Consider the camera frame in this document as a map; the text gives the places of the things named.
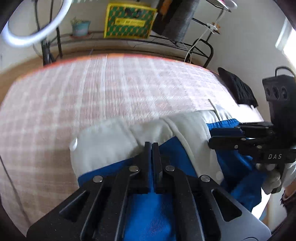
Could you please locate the white charging cable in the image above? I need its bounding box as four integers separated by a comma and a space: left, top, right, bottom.
184, 7, 223, 63

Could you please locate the dark grey cloth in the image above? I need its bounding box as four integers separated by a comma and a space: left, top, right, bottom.
153, 0, 200, 42

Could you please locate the person's right hand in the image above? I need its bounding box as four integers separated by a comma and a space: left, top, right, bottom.
255, 162, 283, 195

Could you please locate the pink plaid blanket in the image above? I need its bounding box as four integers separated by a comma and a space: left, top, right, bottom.
0, 54, 265, 234

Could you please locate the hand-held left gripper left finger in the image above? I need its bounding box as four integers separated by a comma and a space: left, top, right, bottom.
26, 141, 155, 241

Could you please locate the potted plant in teal pot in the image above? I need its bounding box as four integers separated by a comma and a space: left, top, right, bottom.
70, 17, 92, 37

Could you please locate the person's right forearm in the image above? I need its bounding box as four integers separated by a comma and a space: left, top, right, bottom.
280, 160, 296, 205

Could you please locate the white round object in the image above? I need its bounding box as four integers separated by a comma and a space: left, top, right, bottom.
219, 0, 238, 10

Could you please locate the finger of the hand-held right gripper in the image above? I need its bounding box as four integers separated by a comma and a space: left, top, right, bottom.
208, 136, 274, 155
211, 122, 275, 138

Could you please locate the black tripod stand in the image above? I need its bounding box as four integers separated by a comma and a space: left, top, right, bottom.
40, 38, 56, 66

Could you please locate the black metal rack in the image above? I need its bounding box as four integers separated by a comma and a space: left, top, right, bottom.
55, 0, 232, 69

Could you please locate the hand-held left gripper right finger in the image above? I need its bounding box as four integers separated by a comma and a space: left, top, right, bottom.
152, 142, 271, 241

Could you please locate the white ring light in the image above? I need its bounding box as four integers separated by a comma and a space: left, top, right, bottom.
2, 0, 73, 48

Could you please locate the blue and white jacket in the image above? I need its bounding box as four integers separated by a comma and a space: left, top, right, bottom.
69, 99, 269, 241

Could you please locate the green and yellow patterned bag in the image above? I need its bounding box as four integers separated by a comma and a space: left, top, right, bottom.
103, 2, 158, 39

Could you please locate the black garment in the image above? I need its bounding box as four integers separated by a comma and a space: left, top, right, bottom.
218, 67, 259, 108

